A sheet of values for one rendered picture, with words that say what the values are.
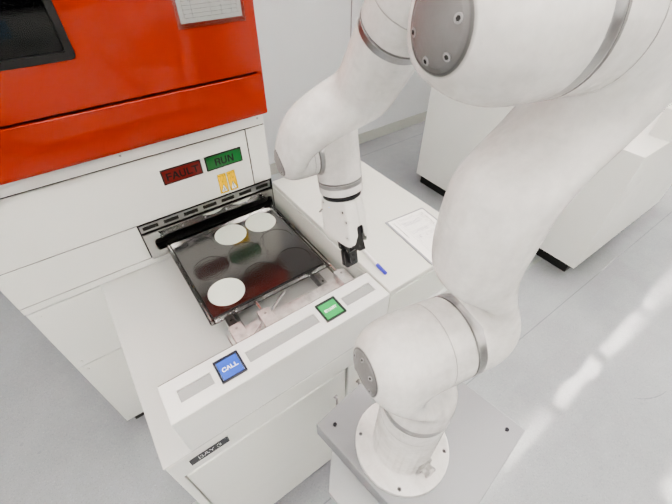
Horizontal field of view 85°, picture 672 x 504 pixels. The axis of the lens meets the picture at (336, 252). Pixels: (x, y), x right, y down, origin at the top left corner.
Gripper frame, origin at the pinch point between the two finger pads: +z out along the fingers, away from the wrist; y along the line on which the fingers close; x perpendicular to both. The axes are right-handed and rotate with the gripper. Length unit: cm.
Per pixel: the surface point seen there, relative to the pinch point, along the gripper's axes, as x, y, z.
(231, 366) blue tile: -30.7, -3.3, 14.7
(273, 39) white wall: 93, -205, -32
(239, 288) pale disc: -18.6, -28.8, 15.9
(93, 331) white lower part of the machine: -60, -67, 33
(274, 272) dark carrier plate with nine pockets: -7.8, -28.6, 16.0
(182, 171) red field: -17, -57, -11
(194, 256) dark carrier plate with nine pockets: -24, -48, 12
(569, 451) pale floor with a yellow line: 76, 34, 121
